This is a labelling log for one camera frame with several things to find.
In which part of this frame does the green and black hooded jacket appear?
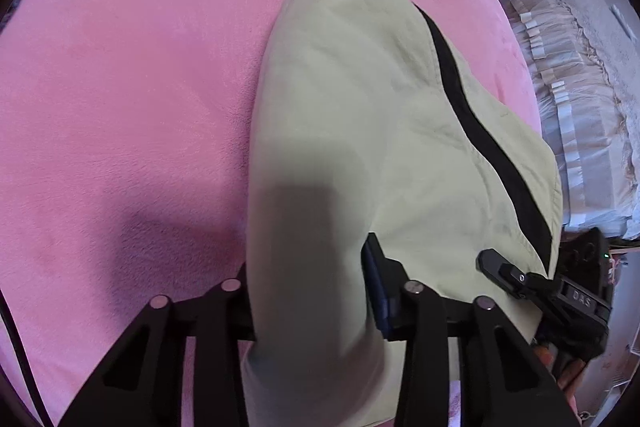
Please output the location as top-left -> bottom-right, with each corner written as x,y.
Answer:
243,0 -> 563,426

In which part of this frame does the person right hand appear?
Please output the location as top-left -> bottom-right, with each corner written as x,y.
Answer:
533,345 -> 588,424

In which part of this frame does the white lace covered furniture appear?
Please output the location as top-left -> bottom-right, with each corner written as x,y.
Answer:
499,0 -> 639,241

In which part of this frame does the pink bed blanket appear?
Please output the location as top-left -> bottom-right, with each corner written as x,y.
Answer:
1,0 -> 540,421

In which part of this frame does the black cable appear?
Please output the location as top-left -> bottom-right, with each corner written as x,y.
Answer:
0,288 -> 54,427

